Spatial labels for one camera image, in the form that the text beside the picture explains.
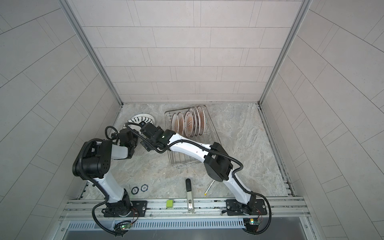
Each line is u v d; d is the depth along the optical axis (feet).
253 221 2.26
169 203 2.42
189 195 2.36
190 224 2.23
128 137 2.47
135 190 2.52
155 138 2.03
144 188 2.53
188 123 3.13
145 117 3.45
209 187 2.54
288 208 2.38
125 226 2.12
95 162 1.56
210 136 3.21
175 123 3.13
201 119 2.80
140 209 2.32
